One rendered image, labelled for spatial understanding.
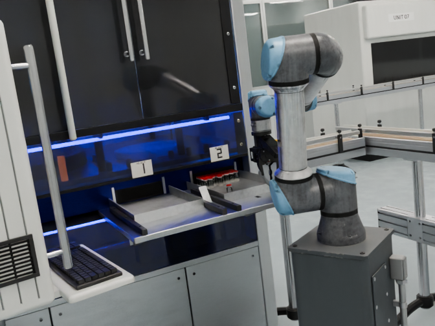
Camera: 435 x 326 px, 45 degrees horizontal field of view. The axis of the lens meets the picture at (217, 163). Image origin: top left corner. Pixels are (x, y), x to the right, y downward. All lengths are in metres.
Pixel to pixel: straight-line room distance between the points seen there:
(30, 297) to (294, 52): 0.96
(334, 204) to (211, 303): 0.89
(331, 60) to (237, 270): 1.14
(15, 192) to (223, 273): 1.14
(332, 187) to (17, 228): 0.89
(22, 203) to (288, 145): 0.74
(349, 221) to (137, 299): 0.94
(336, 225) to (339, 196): 0.09
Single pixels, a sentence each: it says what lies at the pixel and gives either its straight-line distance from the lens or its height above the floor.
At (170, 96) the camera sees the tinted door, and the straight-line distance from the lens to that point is 2.08.
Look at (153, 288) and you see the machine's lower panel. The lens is 2.17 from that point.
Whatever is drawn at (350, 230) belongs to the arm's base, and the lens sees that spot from 1.65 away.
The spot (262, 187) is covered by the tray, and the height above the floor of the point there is 0.90.
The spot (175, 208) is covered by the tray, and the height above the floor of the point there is 0.90.
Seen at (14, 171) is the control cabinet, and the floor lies 1.17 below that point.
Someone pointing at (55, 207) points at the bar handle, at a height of 1.05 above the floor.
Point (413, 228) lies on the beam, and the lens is 2.70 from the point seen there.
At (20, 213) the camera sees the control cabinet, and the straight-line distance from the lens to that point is 1.42.
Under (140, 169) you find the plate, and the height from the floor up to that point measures 1.02.
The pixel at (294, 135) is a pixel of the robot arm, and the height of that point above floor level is 1.15.
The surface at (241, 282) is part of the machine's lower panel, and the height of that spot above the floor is 0.43.
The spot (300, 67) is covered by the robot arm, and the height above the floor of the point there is 1.34.
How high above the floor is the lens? 1.36
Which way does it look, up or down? 10 degrees down
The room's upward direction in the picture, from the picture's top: 7 degrees counter-clockwise
